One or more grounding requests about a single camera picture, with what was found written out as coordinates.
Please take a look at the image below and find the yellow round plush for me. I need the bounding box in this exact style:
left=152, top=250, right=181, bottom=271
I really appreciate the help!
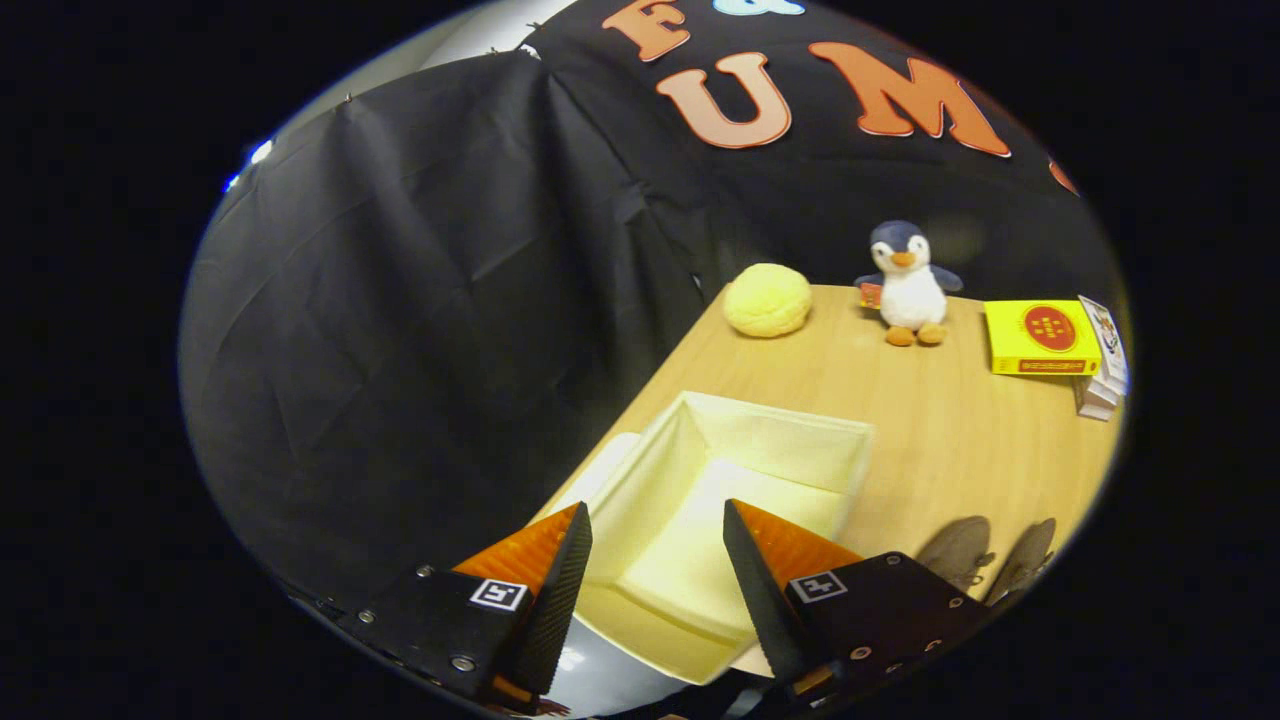
left=722, top=263, right=813, bottom=339

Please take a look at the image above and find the cream fabric storage box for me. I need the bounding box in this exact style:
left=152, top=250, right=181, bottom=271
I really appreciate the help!
left=555, top=390, right=876, bottom=687

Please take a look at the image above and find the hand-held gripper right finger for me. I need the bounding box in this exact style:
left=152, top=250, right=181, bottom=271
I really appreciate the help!
left=722, top=498, right=991, bottom=701

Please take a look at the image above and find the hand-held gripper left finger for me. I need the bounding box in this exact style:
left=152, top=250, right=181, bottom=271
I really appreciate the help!
left=335, top=502, right=594, bottom=713

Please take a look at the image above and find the white illustrated book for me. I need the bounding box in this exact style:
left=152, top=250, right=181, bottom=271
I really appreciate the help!
left=1077, top=294, right=1131, bottom=393

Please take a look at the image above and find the penguin plush toy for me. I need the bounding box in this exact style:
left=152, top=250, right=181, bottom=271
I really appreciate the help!
left=855, top=220, right=964, bottom=347

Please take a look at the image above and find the yellow book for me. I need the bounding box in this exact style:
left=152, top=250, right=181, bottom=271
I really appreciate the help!
left=983, top=299, right=1103, bottom=377

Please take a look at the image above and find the brown fuzzy shoe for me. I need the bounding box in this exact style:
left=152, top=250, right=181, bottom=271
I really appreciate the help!
left=985, top=518, right=1058, bottom=606
left=915, top=516, right=996, bottom=593

